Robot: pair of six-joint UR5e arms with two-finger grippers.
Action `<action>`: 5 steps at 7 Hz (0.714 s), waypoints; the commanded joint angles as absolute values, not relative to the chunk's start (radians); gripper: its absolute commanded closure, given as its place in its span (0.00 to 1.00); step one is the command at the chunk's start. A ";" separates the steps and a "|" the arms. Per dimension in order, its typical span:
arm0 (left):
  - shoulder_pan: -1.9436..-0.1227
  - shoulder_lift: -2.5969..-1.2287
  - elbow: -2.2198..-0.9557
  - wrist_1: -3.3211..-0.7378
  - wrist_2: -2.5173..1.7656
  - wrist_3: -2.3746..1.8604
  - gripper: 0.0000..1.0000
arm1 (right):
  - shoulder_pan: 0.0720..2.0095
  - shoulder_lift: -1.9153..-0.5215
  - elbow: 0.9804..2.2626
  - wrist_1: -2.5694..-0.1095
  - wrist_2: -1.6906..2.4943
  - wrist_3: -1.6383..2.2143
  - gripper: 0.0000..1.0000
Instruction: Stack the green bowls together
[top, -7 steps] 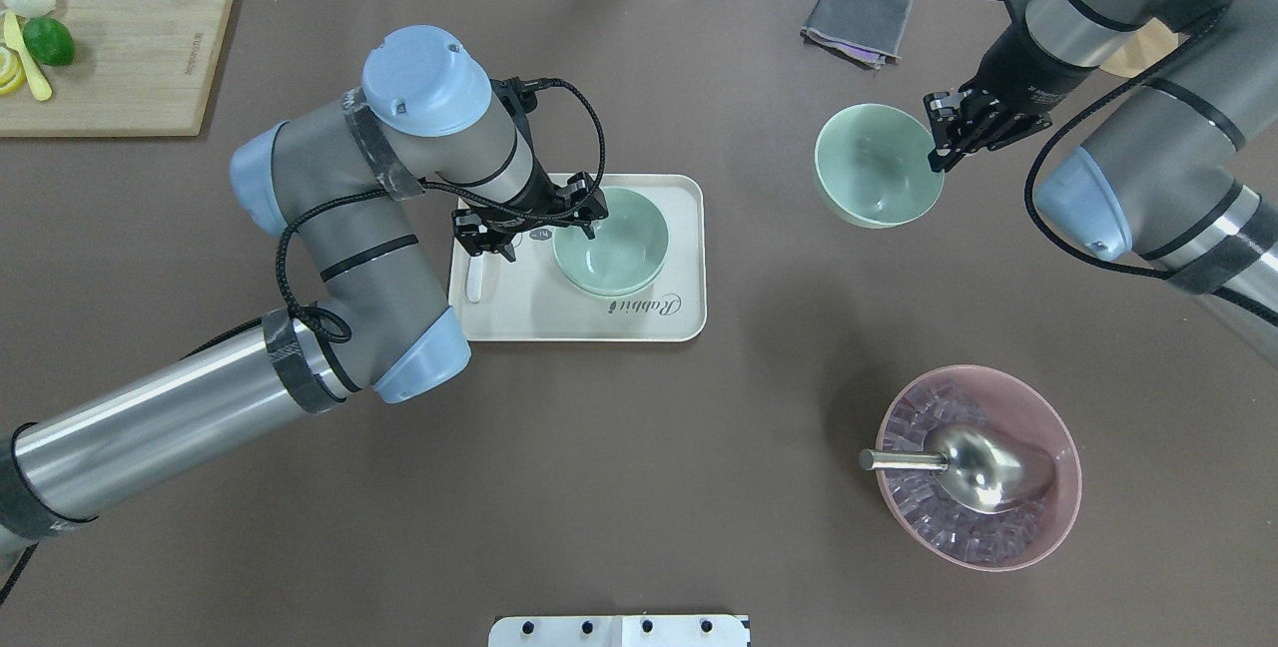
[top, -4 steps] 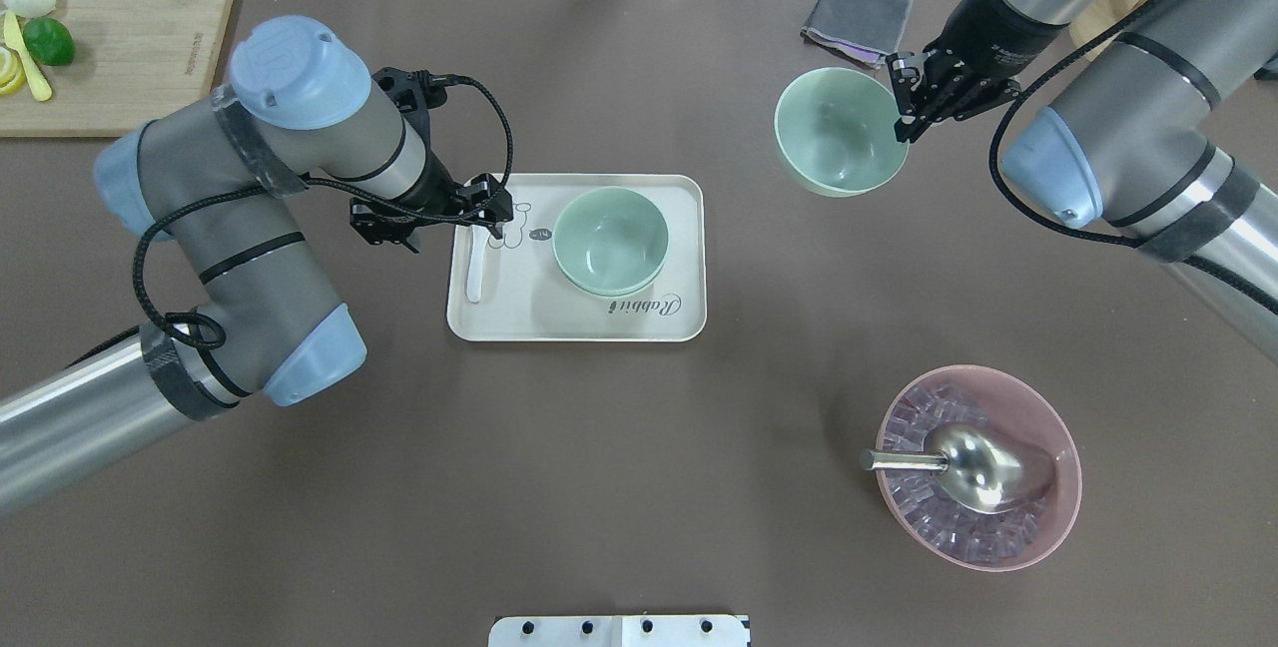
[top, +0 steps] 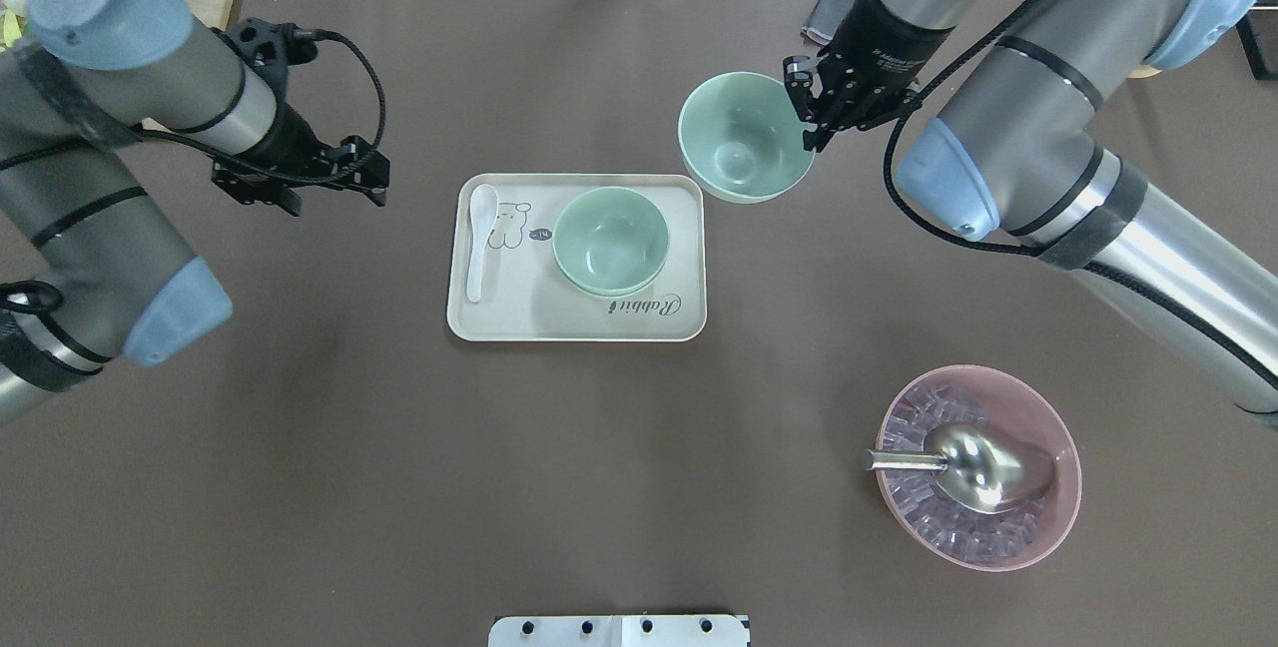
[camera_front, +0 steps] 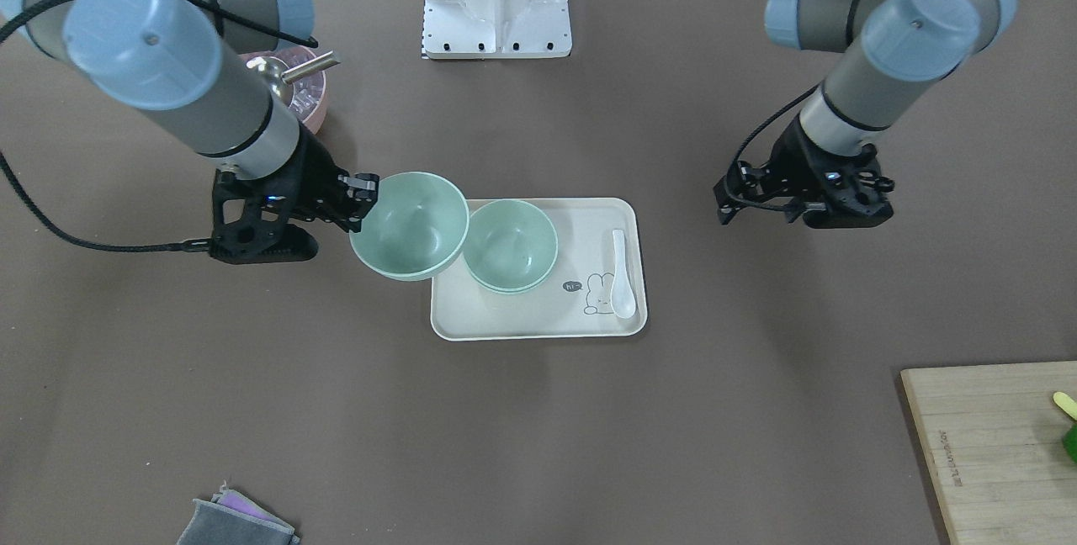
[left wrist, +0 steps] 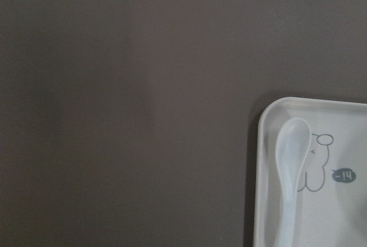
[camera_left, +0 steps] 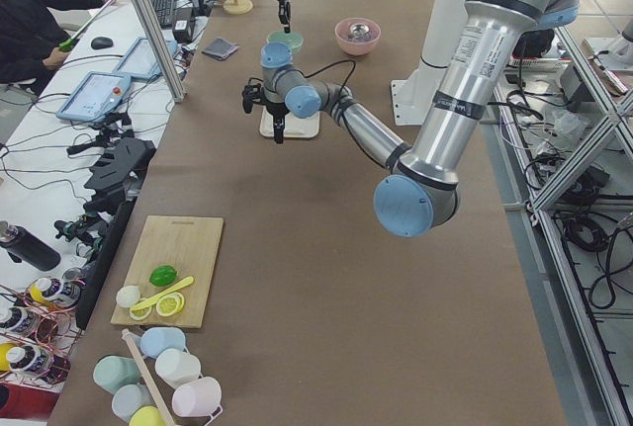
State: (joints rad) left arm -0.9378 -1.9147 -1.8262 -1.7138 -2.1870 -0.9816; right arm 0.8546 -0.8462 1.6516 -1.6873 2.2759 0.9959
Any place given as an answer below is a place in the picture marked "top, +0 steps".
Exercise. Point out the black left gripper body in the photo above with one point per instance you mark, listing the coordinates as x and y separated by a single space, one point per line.
296 141

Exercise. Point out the white ceramic spoon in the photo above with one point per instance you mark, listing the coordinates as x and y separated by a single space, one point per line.
482 210

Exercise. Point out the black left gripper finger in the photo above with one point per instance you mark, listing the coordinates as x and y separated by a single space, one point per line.
359 167

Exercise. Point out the pink bowl with ice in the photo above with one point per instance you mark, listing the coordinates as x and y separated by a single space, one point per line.
983 396

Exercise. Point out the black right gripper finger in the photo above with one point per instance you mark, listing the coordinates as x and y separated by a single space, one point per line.
800 74
817 140

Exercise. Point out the green bowl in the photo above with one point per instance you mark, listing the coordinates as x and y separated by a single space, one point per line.
611 230
605 287
741 140

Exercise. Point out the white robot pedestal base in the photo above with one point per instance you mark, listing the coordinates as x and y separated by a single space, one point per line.
622 630

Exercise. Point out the metal ice scoop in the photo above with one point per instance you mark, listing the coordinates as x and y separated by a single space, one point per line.
978 466

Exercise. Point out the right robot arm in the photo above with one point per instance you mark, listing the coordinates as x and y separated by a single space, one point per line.
1007 166

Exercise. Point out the green bowl on tray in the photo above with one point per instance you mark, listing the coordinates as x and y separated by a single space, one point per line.
605 287

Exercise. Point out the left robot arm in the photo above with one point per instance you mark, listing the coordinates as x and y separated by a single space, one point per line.
91 77

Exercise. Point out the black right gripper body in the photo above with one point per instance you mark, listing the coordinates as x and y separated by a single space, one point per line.
883 36

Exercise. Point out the wooden cutting board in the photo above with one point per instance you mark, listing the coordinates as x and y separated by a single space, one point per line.
205 6

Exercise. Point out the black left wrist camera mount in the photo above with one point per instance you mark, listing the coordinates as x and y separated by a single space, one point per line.
272 49

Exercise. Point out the grey folded cloth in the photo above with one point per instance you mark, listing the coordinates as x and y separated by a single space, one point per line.
824 19

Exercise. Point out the beige rabbit tray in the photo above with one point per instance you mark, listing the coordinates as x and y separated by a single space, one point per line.
525 299

